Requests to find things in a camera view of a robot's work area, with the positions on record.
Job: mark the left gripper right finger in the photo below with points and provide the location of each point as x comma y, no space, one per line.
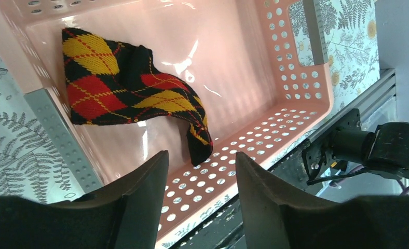
276,214

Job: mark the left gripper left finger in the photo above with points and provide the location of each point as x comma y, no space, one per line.
122,214

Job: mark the black red yellow argyle sock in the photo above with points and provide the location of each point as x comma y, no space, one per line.
112,83

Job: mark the pink plastic basket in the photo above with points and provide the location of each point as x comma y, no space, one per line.
112,83

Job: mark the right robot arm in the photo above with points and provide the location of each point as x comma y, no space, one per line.
384,152

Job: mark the floral table mat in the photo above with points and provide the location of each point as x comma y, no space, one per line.
268,74

